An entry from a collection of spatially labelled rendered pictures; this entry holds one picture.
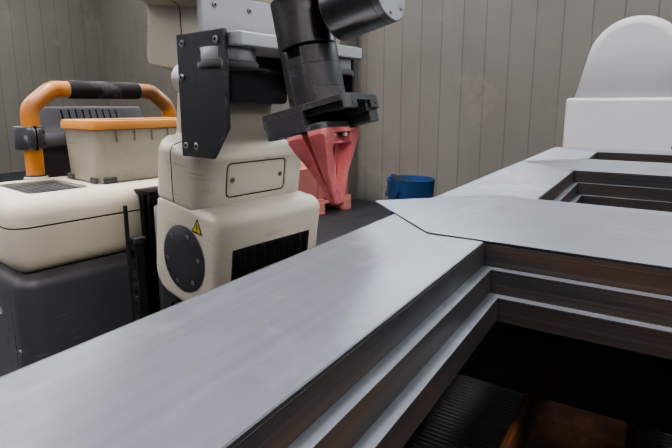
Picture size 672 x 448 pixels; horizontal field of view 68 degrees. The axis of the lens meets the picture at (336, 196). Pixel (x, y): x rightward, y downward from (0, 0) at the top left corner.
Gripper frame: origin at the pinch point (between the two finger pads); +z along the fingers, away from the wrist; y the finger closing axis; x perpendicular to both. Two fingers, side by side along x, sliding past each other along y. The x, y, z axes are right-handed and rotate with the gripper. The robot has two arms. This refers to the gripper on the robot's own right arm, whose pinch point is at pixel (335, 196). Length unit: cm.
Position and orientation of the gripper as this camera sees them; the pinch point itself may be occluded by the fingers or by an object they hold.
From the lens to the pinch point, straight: 50.3
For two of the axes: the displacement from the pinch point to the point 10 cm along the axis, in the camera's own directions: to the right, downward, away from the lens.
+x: -5.3, 1.4, -8.4
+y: -8.3, 1.3, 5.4
